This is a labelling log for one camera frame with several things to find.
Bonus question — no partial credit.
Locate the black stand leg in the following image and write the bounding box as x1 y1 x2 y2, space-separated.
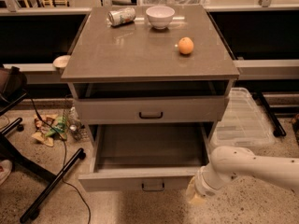
257 91 286 137

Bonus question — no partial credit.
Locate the clear plastic storage bin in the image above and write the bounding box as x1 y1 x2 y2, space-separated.
210 88 275 150

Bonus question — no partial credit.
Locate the orange fruit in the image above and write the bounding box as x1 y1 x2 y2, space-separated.
178 37 194 55

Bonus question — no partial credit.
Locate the grey drawer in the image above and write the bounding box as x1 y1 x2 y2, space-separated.
78 123 209 192
74 96 228 124

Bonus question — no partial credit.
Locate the white red shoe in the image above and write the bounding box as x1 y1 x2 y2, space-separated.
0 160 12 186

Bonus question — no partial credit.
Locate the wire mesh basket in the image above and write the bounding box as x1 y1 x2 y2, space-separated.
63 94 88 142

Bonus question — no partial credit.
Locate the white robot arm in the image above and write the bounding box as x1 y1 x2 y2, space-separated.
186 146 299 204

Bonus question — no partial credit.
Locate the grey drawer cabinet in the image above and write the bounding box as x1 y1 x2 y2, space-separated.
62 6 239 142

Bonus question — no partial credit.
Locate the snack wrappers pile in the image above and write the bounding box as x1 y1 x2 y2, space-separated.
32 114 67 147

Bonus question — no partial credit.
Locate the black power cable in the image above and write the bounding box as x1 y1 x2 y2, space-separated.
24 91 92 224

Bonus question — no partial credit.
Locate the white green soda can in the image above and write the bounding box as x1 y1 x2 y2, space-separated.
107 7 135 27

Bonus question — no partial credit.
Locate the small white dish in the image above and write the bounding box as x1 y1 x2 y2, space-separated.
53 55 70 69

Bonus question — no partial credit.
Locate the white ceramic bowl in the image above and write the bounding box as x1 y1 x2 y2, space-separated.
146 6 175 29

